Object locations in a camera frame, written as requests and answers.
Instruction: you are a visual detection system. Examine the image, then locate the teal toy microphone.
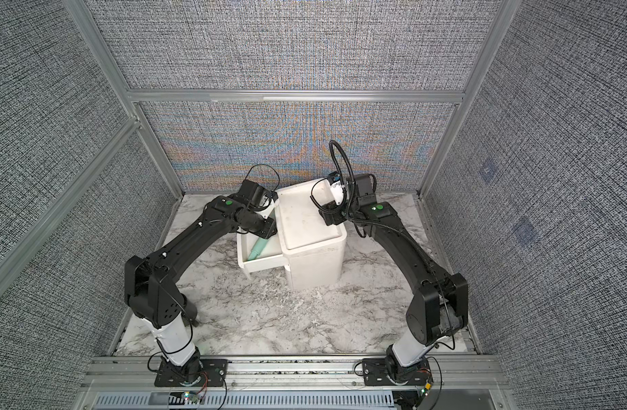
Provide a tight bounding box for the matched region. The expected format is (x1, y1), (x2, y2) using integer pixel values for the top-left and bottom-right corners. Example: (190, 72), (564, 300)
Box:
(247, 237), (269, 261)

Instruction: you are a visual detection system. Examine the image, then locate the white pull-out drawer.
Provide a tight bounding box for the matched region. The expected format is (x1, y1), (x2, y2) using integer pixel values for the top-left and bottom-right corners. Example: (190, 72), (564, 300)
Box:
(236, 233), (288, 279)

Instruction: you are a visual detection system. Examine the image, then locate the white plastic drawer cabinet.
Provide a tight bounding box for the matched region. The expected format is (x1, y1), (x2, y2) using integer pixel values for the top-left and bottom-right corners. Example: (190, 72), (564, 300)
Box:
(275, 179), (347, 291)

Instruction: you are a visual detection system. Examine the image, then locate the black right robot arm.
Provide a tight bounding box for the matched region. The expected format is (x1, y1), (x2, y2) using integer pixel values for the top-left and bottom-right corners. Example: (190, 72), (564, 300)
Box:
(310, 172), (468, 384)

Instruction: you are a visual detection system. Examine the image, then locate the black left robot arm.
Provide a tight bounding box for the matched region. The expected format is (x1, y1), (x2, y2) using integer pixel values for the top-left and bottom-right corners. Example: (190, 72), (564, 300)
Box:
(124, 179), (278, 386)

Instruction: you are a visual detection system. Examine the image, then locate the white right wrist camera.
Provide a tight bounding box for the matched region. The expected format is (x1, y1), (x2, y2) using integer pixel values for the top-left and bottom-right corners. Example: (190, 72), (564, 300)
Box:
(326, 172), (347, 205)

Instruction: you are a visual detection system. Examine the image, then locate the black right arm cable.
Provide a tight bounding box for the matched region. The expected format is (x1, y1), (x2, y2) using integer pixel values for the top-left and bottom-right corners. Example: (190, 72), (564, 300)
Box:
(310, 139), (358, 216)

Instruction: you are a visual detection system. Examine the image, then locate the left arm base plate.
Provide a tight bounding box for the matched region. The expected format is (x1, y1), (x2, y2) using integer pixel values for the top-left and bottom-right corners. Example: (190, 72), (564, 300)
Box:
(154, 359), (229, 388)

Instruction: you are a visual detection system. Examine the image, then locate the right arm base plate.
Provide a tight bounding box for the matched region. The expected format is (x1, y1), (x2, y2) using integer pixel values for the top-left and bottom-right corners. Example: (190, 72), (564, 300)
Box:
(361, 357), (434, 386)

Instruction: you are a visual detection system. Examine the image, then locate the aluminium mounting rail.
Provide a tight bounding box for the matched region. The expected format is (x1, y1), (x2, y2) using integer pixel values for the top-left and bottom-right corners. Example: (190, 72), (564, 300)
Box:
(80, 353), (510, 391)

